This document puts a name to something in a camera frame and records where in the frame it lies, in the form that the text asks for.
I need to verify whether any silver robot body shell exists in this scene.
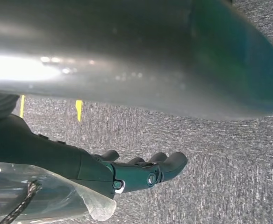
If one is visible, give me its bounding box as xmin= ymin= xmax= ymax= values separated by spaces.
xmin=0 ymin=0 xmax=273 ymax=120

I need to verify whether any yellow floor tape square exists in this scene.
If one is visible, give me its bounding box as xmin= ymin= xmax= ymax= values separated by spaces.
xmin=20 ymin=95 xmax=83 ymax=123

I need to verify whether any clear plastic cover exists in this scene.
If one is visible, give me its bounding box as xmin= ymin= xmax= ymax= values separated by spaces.
xmin=0 ymin=162 xmax=117 ymax=224

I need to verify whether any black braided cable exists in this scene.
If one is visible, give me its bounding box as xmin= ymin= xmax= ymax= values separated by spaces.
xmin=0 ymin=180 xmax=42 ymax=224

